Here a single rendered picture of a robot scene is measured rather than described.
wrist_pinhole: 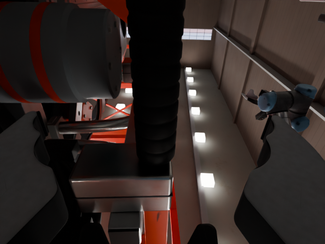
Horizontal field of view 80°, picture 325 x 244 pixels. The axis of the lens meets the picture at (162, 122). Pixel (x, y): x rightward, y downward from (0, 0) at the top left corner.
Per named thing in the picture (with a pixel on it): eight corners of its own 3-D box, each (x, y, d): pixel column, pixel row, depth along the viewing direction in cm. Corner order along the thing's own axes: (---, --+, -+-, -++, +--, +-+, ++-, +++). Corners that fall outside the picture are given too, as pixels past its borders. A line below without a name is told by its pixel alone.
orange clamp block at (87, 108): (53, 119, 55) (67, 126, 63) (82, 119, 55) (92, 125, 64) (56, 96, 56) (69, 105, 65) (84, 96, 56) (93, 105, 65)
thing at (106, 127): (44, 123, 37) (59, 163, 43) (146, 122, 38) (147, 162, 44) (75, 87, 52) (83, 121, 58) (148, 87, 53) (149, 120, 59)
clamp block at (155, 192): (65, 179, 16) (79, 217, 19) (174, 177, 17) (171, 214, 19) (83, 141, 20) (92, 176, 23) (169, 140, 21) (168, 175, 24)
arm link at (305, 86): (299, 91, 73) (288, 116, 79) (324, 89, 75) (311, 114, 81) (284, 83, 80) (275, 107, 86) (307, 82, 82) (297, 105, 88)
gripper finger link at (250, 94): (244, 85, 107) (261, 91, 102) (241, 95, 110) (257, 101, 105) (242, 86, 105) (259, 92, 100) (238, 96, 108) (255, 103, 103)
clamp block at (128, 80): (121, 62, 45) (123, 84, 48) (160, 63, 45) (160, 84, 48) (124, 56, 49) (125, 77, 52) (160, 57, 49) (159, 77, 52)
